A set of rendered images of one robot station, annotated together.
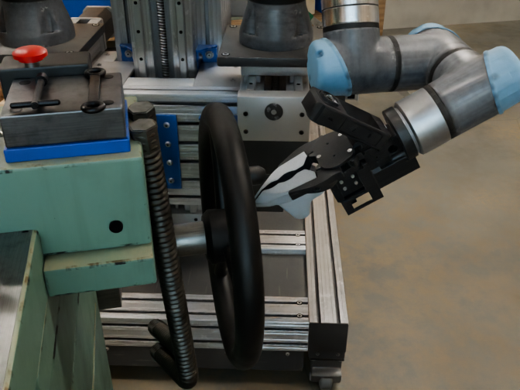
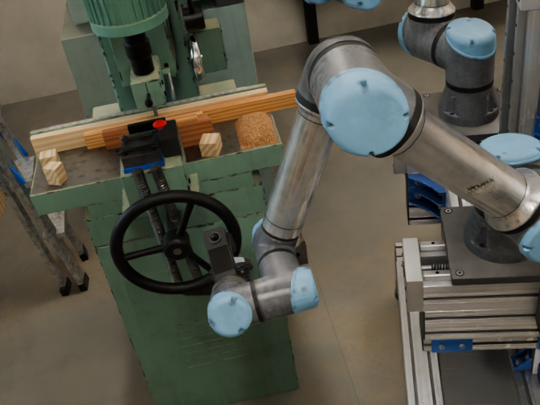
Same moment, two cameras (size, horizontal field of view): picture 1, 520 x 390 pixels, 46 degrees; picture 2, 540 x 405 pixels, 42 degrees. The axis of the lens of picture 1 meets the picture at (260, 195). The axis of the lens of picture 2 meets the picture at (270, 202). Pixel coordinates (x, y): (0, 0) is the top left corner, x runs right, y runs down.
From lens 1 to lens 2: 1.60 m
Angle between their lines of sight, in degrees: 78
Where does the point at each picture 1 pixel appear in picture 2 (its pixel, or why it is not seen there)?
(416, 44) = (267, 264)
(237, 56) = (444, 218)
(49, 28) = (454, 110)
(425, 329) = not seen: outside the picture
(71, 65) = (159, 137)
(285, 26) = (471, 227)
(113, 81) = (148, 151)
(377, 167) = not seen: hidden behind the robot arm
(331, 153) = not seen: hidden behind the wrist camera
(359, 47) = (257, 236)
